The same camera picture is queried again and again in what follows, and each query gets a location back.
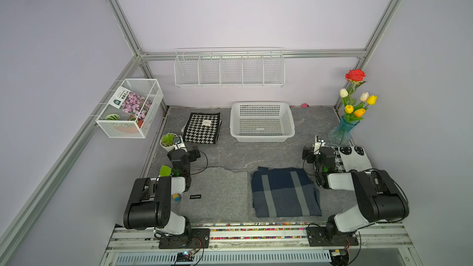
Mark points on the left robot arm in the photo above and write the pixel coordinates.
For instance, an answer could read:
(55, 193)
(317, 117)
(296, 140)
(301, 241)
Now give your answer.
(149, 204)

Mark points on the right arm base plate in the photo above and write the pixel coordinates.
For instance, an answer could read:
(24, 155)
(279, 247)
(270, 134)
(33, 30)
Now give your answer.
(319, 237)

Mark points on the flower seed packet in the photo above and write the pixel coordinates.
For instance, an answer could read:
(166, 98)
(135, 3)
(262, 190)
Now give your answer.
(130, 102)

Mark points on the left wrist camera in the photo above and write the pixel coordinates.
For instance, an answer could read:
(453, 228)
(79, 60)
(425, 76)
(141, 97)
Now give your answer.
(178, 143)

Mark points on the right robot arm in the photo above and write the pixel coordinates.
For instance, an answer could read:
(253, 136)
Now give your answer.
(379, 198)

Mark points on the glass vase with flowers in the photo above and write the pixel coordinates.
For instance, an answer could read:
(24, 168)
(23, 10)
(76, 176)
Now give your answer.
(354, 109)

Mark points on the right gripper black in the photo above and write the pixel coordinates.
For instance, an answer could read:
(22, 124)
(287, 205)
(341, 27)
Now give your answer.
(310, 161)

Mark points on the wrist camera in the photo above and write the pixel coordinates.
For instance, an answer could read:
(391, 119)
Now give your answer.
(178, 143)
(318, 144)

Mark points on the white wire wall shelf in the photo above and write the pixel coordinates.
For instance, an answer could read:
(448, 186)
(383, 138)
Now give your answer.
(230, 68)

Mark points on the small potted green plant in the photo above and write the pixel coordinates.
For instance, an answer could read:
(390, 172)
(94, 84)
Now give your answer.
(167, 141)

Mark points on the black white patterned scarf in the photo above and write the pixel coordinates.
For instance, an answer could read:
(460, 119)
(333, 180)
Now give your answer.
(345, 159)

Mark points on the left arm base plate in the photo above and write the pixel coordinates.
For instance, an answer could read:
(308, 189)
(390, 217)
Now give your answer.
(193, 239)

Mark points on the white wire side basket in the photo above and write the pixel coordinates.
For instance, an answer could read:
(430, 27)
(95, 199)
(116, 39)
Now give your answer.
(119, 125)

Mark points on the houndstooth folded scarf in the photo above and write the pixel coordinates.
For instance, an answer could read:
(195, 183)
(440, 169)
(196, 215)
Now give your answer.
(202, 128)

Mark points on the white plastic basket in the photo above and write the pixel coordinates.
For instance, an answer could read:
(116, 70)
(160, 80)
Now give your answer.
(252, 122)

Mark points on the grey scarf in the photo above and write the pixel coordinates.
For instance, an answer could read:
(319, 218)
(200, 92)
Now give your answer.
(216, 195)

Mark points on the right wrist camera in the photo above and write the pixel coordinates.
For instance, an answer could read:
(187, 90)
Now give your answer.
(318, 144)

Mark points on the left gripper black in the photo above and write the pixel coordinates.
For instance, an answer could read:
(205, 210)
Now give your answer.
(169, 154)

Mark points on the navy plaid scarf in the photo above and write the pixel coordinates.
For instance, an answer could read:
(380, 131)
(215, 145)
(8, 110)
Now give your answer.
(286, 192)

